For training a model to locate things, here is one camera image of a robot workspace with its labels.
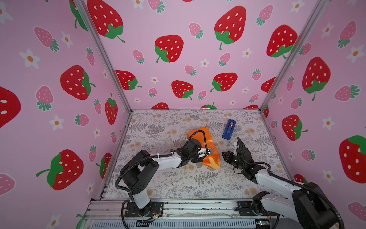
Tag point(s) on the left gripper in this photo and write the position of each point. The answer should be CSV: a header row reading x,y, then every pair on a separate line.
x,y
198,160

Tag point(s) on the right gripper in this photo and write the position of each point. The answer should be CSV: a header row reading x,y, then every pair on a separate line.
x,y
238,156

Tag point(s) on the orange wrapping paper sheet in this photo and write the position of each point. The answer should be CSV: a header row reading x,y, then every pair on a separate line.
x,y
213,159

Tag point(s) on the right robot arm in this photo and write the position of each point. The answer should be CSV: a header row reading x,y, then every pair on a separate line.
x,y
305,203

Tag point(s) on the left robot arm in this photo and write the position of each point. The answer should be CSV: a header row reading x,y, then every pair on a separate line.
x,y
140,170

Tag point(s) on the blue tape dispenser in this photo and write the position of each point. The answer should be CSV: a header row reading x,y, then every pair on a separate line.
x,y
229,129

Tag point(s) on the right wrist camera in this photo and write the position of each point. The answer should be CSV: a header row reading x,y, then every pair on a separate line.
x,y
235,148

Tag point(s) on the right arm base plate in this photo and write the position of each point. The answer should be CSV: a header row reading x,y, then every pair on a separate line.
x,y
248,208

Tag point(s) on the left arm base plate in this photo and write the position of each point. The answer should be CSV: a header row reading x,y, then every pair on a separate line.
x,y
150,210

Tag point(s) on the aluminium front frame rail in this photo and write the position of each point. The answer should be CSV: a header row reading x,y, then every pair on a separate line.
x,y
184,214

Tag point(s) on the right aluminium corner post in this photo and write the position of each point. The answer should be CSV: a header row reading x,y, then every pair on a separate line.
x,y
311,22

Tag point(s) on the aluminium corner post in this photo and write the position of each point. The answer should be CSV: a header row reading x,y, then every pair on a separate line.
x,y
311,22
82,7

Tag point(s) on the left aluminium corner post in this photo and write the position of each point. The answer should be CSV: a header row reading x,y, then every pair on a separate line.
x,y
82,7

